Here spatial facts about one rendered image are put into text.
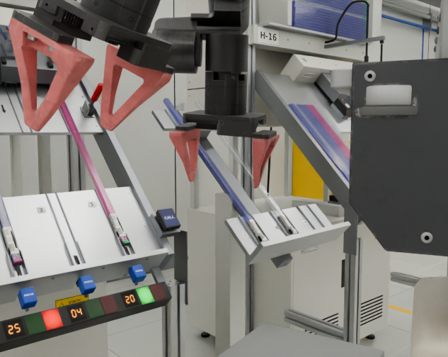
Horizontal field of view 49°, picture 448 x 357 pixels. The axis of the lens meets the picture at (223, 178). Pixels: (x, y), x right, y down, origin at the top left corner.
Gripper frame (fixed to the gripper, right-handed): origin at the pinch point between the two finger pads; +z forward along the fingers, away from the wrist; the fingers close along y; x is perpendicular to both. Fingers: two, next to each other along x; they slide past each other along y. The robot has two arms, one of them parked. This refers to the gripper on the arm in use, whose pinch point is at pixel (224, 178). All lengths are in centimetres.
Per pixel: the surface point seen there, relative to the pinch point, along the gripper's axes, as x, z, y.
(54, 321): 0.3, 29.0, -30.9
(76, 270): 7.5, 22.3, -31.3
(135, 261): 19.1, 24.1, -25.5
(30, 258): 4.8, 20.2, -39.3
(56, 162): 170, 42, -166
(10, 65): 30, -14, -64
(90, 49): 198, -24, -158
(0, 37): 35, -21, -71
